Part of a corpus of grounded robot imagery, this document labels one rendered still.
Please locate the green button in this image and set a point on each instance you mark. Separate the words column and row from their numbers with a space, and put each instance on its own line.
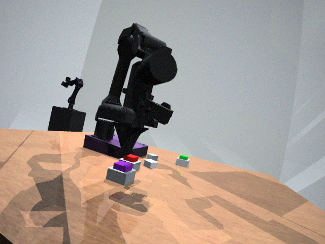
column 182, row 160

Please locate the red button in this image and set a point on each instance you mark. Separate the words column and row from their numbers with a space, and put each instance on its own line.
column 132, row 159

